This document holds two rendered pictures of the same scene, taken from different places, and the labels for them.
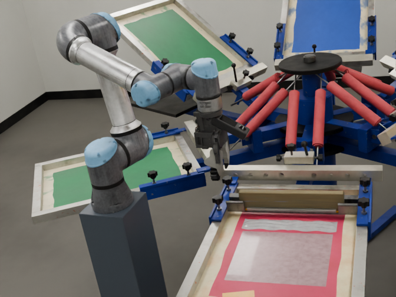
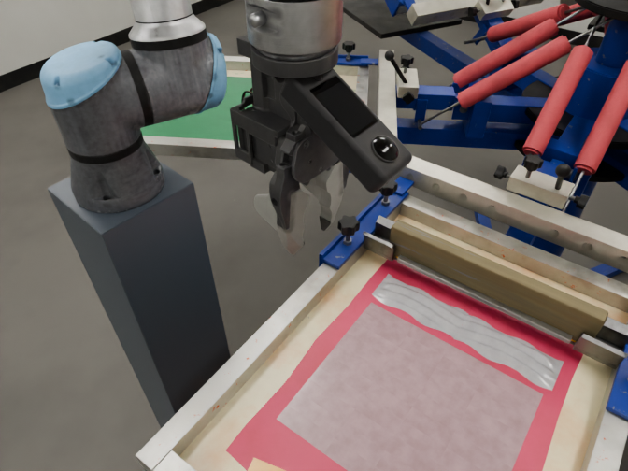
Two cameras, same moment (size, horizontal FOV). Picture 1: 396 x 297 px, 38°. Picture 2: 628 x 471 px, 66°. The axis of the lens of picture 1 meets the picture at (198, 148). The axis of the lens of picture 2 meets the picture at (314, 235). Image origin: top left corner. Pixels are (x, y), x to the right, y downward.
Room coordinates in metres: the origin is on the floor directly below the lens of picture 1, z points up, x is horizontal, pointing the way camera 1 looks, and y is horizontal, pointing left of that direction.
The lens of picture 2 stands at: (1.25, -0.18, 1.72)
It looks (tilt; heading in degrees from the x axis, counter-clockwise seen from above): 43 degrees down; 16
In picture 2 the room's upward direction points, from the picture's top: straight up
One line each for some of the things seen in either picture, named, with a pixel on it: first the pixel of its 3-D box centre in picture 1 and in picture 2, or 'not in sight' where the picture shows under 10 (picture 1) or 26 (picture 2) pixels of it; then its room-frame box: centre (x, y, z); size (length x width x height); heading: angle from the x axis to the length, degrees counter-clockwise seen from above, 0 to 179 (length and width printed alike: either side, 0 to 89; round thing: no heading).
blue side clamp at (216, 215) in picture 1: (224, 205); (366, 230); (2.05, -0.07, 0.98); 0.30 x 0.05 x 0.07; 160
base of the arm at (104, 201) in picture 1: (109, 190); (112, 161); (1.81, 0.33, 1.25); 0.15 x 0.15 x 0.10
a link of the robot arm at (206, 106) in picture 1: (209, 104); (291, 19); (1.62, -0.05, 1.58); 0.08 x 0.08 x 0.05
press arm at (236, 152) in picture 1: (201, 165); (378, 129); (2.62, -0.01, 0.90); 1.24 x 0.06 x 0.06; 100
